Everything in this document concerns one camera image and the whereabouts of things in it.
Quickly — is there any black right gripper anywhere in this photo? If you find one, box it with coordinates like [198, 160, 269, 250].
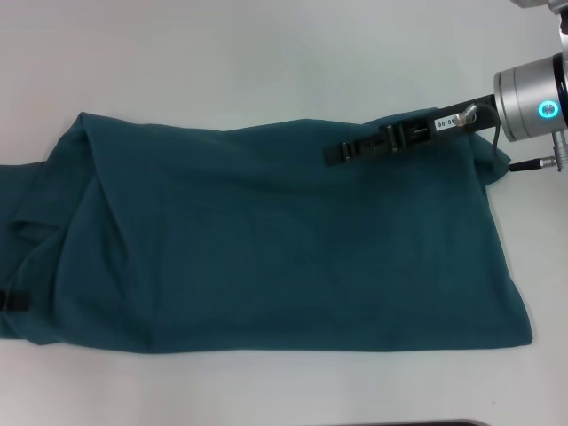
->
[322, 92, 502, 169]

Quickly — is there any right gripper cable with connector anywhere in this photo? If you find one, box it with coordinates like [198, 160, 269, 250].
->
[456, 101, 568, 174]

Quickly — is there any teal T-shirt with white print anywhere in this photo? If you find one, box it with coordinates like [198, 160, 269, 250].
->
[0, 107, 535, 359]

